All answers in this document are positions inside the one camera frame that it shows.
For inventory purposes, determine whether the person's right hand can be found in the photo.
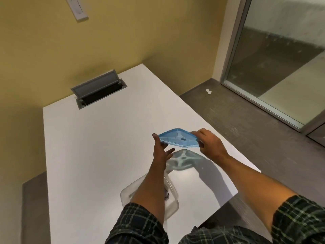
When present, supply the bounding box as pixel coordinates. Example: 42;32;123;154
190;128;230;164

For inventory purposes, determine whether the person's left hand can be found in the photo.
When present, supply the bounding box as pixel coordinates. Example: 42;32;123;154
152;133;175;170

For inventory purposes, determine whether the blue plastic container lid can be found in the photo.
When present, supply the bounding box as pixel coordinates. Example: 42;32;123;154
158;128;201;149

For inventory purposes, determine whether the glass door with metal frame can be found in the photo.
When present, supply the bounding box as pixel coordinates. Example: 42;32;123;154
220;0;325;147

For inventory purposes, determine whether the person's right forearm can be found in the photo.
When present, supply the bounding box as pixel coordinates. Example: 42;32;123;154
218;154;298;233

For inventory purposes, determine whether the plaid shirt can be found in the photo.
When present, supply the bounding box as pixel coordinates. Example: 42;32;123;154
105;195;325;244

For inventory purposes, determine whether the person's left forearm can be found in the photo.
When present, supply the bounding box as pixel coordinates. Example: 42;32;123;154
130;160;168;226

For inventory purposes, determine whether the clear glass food container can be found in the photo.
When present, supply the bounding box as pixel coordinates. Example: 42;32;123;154
120;173;180;221

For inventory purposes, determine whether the white wall light switch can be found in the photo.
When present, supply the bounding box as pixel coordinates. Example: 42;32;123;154
65;0;89;22

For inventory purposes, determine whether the grey table cable hatch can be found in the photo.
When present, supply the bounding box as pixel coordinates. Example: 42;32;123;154
71;69;127;110

